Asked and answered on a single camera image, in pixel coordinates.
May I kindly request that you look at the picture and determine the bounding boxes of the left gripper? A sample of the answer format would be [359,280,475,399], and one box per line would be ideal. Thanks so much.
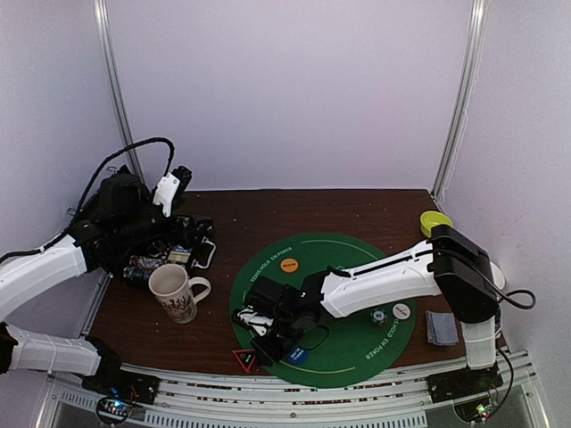
[116,202,212,249]

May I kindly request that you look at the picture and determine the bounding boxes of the blue poker chip stack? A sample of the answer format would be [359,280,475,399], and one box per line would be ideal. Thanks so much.
[370,309,388,328]

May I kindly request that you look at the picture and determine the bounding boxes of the blue playing card deck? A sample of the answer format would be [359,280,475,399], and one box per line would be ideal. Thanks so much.
[426,311,459,347]

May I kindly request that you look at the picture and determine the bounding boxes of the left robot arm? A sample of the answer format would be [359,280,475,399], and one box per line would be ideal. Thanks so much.
[1,166,200,396]

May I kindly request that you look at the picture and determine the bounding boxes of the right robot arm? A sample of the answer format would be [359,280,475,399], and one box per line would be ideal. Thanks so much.
[233,225,505,394]

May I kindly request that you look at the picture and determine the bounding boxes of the red black triangle token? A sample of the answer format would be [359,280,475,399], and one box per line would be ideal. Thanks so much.
[232,350,256,373]

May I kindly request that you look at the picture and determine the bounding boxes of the blue small blind button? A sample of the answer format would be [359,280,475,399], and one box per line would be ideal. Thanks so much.
[286,347,309,366]

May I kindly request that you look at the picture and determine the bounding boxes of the clear dealer button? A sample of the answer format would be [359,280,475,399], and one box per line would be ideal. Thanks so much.
[148,241,166,255]

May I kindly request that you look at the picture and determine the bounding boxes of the front poker chip row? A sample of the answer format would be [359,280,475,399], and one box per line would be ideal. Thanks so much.
[122,266,153,287]

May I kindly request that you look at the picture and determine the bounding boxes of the blue playing card box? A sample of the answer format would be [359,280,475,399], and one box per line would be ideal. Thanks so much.
[167,245,193,265]

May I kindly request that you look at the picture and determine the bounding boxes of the black poker case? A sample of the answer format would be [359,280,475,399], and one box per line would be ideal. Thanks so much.
[66,164,219,280]

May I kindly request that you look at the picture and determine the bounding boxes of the white floral mug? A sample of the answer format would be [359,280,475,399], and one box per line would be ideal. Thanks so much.
[148,264,211,325]

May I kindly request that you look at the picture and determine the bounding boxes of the orange big blind button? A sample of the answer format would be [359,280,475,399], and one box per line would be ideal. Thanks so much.
[280,258,300,274]

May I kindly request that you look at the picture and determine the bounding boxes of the round green poker mat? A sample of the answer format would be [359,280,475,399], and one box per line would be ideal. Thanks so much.
[229,234,417,388]

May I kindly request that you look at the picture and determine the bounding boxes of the white dealer button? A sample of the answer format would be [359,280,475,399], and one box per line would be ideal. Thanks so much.
[392,302,411,320]

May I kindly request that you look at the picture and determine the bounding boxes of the green bowl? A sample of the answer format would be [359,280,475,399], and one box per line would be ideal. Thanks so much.
[419,210,453,238]

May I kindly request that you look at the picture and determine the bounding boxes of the orange bowl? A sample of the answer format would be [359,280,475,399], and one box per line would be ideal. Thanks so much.
[490,262,506,291]

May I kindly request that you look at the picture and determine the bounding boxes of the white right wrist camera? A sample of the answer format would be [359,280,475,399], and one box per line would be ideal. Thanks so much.
[232,308,274,336]

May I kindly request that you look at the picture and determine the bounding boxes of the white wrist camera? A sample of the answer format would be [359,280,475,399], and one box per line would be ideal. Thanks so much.
[232,308,274,336]
[153,166,193,218]

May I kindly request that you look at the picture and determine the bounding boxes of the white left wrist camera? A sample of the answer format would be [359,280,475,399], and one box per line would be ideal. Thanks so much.
[153,166,193,218]

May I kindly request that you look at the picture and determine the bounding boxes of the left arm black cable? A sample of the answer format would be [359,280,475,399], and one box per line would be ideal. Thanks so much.
[73,137,176,219]

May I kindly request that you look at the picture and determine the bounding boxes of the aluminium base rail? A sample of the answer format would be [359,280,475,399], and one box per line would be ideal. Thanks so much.
[37,350,552,428]

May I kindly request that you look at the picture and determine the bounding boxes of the left aluminium frame post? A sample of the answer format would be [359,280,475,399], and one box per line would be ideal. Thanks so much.
[92,0,146,188]

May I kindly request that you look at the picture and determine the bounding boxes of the aluminium frame post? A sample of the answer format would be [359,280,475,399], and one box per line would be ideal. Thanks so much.
[92,0,146,188]
[431,0,489,207]

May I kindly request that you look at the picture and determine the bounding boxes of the right aluminium frame post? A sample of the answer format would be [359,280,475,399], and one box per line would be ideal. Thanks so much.
[431,0,489,207]

